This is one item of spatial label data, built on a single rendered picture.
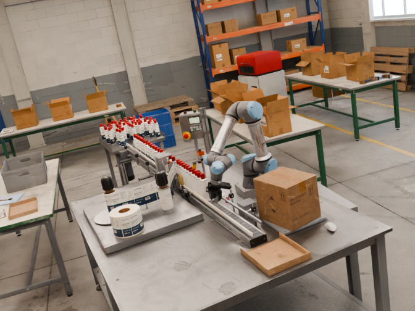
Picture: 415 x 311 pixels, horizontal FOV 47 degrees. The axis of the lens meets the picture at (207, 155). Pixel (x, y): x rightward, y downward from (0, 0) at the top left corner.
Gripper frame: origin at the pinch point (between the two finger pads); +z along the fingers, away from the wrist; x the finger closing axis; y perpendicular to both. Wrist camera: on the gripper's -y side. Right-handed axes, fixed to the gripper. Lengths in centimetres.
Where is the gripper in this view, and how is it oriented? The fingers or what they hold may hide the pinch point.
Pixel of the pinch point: (217, 200)
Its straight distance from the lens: 316.9
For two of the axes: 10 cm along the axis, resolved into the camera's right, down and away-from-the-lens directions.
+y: -9.0, 2.8, -3.4
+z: -0.4, 7.1, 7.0
